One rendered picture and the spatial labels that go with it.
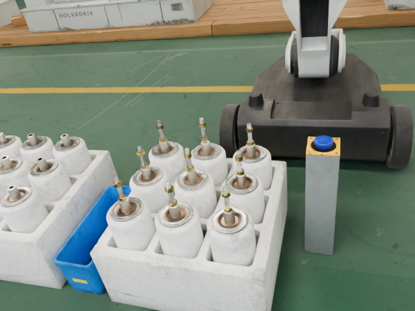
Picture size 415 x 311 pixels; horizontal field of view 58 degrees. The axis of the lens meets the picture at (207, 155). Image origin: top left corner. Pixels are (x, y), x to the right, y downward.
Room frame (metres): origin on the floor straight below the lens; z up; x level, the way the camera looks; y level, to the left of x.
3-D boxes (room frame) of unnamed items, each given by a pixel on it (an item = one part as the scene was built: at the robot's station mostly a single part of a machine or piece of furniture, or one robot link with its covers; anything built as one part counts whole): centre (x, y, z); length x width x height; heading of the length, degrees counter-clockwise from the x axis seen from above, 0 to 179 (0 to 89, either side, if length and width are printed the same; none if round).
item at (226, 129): (1.14, -0.10, 0.10); 0.20 x 0.05 x 0.20; 159
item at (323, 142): (0.67, -0.25, 0.32); 0.04 x 0.04 x 0.02
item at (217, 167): (0.82, 0.00, 0.16); 0.10 x 0.10 x 0.18
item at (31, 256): (0.91, 0.55, 0.09); 0.39 x 0.39 x 0.18; 70
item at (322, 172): (0.67, -0.25, 0.16); 0.07 x 0.07 x 0.31; 68
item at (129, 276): (0.71, 0.04, 0.09); 0.39 x 0.39 x 0.18; 68
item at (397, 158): (0.95, -0.60, 0.10); 0.20 x 0.05 x 0.20; 159
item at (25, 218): (0.76, 0.48, 0.16); 0.10 x 0.10 x 0.18
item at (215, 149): (0.82, 0.00, 0.25); 0.08 x 0.08 x 0.01
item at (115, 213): (0.64, 0.20, 0.25); 0.08 x 0.08 x 0.01
